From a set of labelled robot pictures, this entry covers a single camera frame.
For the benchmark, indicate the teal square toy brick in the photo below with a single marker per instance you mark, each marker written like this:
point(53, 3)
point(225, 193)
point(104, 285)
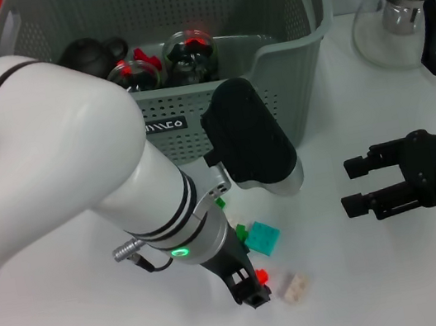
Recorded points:
point(263, 239)

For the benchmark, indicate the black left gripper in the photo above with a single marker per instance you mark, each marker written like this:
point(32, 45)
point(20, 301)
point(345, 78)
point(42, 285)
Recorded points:
point(228, 263)

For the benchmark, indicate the glass jar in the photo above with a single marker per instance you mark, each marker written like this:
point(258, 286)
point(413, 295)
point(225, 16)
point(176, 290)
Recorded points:
point(141, 81)
point(191, 65)

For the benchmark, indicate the translucent white toy brick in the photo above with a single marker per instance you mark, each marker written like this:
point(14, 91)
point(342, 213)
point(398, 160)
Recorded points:
point(294, 289)

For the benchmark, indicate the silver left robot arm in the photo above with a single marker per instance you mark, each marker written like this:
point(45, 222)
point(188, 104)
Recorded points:
point(54, 157)

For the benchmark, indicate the dark red long brick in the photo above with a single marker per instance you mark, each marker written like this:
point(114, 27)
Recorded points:
point(146, 57)

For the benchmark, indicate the green toy brick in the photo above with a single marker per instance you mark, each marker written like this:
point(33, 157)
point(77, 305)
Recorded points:
point(241, 233)
point(220, 202)

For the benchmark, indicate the grey perforated plastic storage bin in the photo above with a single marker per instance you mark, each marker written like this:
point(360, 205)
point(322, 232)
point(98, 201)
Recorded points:
point(291, 75)

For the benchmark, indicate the bright red long brick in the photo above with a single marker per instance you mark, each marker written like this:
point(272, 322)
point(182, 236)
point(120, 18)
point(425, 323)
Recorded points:
point(194, 42)

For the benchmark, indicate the black clay teapot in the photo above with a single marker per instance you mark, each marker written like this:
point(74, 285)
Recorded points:
point(91, 56)

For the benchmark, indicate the tiny red toy brick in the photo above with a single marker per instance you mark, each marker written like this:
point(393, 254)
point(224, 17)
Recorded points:
point(262, 275)

